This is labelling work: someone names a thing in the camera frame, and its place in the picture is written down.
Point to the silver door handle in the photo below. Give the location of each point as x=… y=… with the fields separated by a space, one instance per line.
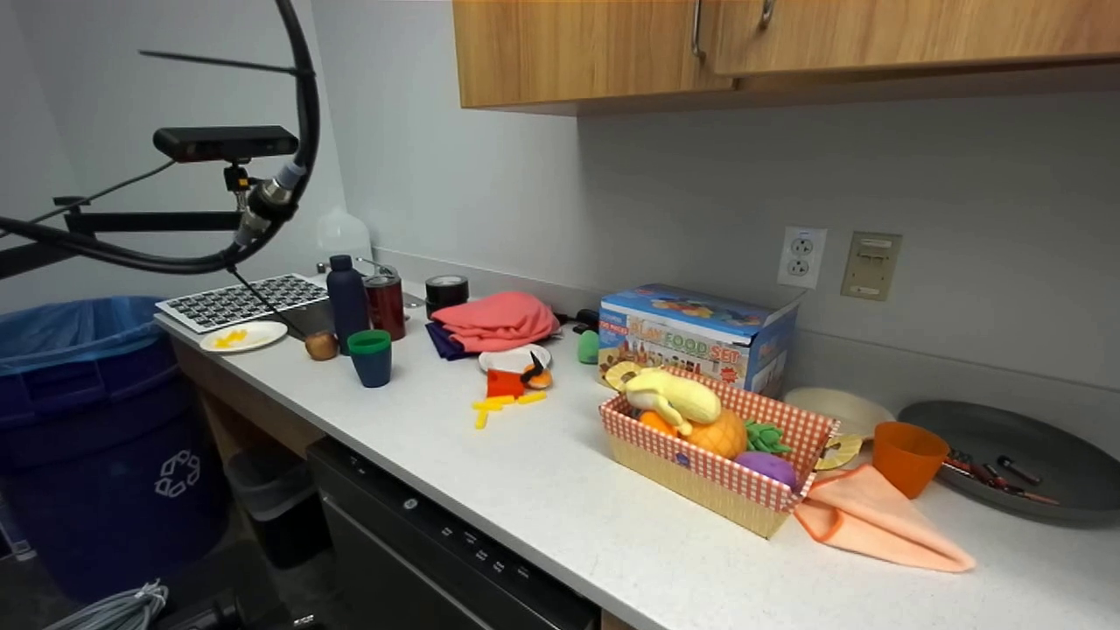
x=699 y=28
x=769 y=12

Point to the green toy sponge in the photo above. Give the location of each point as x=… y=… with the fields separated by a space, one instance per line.
x=590 y=348

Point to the coral pink cloth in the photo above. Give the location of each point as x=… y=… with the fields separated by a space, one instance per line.
x=493 y=324

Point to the white small plate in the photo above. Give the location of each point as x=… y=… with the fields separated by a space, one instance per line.
x=514 y=359

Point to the dark navy cloth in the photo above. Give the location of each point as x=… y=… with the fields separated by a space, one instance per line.
x=444 y=343

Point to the black tape roll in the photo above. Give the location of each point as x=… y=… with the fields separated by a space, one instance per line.
x=443 y=290

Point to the yellow toy banana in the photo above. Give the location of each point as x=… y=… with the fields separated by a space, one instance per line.
x=678 y=400

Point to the dark red tumbler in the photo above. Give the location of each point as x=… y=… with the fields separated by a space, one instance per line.
x=386 y=303

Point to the blue toy food box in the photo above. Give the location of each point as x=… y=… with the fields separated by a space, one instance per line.
x=717 y=336

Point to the navy cup green rim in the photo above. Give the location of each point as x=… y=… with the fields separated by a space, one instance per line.
x=373 y=353

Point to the dark blue bottle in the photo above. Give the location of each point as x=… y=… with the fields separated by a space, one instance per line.
x=345 y=295

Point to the red checkered food basket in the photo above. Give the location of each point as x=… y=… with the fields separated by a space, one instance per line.
x=717 y=481

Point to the brown toy ball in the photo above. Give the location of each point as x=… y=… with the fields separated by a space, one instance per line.
x=318 y=348

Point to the black dishwasher front panel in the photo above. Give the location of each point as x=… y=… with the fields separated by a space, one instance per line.
x=409 y=565

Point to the white plate yellow food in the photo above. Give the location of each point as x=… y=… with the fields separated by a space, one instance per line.
x=244 y=336

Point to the beige bowl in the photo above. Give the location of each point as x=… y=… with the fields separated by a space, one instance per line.
x=848 y=409

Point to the black trash bin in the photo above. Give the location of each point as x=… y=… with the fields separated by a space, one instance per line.
x=280 y=500

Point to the dish drying rack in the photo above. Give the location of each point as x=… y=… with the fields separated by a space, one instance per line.
x=244 y=303

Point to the orange plastic cup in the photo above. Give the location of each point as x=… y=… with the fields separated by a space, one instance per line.
x=906 y=457

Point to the dark grey round tray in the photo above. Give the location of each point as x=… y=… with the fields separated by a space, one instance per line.
x=1021 y=464

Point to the blue recycling bin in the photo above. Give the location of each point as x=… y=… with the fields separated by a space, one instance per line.
x=104 y=457

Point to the white wall outlet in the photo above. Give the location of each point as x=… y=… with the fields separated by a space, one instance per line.
x=804 y=256

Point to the beige wall switch plate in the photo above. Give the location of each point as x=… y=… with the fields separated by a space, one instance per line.
x=868 y=264

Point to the black stereo camera on stand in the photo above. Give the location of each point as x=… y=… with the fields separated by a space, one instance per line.
x=220 y=142

